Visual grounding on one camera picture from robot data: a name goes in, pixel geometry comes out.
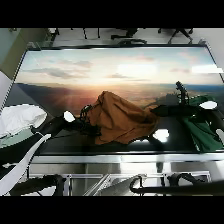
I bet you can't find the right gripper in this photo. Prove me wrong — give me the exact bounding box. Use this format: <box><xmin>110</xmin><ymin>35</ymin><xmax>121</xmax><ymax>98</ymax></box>
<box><xmin>150</xmin><ymin>104</ymin><xmax>177</xmax><ymax>118</ymax></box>

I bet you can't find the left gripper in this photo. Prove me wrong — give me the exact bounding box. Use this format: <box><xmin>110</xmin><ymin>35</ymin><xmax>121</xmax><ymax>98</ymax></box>
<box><xmin>74</xmin><ymin>114</ymin><xmax>102</xmax><ymax>137</ymax></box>

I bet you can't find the orange-brown garment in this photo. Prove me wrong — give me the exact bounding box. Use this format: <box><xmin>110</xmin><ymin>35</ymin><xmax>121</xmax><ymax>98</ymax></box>
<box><xmin>84</xmin><ymin>90</ymin><xmax>161</xmax><ymax>146</ymax></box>

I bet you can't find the dark green garment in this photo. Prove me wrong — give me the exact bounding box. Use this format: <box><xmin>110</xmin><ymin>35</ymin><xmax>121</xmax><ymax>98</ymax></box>
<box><xmin>176</xmin><ymin>94</ymin><xmax>224</xmax><ymax>153</ymax></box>

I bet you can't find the white garment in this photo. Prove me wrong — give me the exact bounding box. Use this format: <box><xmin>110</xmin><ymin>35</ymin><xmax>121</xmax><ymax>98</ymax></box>
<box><xmin>0</xmin><ymin>104</ymin><xmax>48</xmax><ymax>139</ymax></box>

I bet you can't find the pale green garment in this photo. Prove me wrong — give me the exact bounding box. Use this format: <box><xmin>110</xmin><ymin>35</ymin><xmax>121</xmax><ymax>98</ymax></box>
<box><xmin>0</xmin><ymin>128</ymin><xmax>35</xmax><ymax>150</ymax></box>

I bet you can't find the black office chair base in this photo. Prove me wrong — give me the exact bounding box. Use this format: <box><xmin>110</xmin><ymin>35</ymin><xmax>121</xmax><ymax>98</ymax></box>
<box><xmin>157</xmin><ymin>27</ymin><xmax>195</xmax><ymax>45</ymax></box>
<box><xmin>110</xmin><ymin>27</ymin><xmax>148</xmax><ymax>46</ymax></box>

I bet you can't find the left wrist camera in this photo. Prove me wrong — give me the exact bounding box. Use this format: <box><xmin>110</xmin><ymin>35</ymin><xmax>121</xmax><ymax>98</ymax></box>
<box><xmin>79</xmin><ymin>104</ymin><xmax>94</xmax><ymax>118</ymax></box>

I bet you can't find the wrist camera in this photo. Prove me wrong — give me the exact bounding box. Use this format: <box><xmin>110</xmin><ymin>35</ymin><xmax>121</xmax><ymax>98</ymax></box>
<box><xmin>79</xmin><ymin>104</ymin><xmax>94</xmax><ymax>118</ymax></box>
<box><xmin>175</xmin><ymin>80</ymin><xmax>190</xmax><ymax>106</ymax></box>

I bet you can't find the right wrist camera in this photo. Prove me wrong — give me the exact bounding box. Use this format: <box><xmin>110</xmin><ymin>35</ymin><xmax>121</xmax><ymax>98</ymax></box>
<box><xmin>175</xmin><ymin>80</ymin><xmax>190</xmax><ymax>106</ymax></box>

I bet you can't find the silver frame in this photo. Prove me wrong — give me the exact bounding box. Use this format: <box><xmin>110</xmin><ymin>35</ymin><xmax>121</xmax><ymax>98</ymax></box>
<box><xmin>29</xmin><ymin>152</ymin><xmax>224</xmax><ymax>197</ymax></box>

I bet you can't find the black cable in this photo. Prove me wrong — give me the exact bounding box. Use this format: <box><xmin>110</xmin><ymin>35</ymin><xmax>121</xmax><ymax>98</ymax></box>
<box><xmin>129</xmin><ymin>174</ymin><xmax>148</xmax><ymax>195</ymax></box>

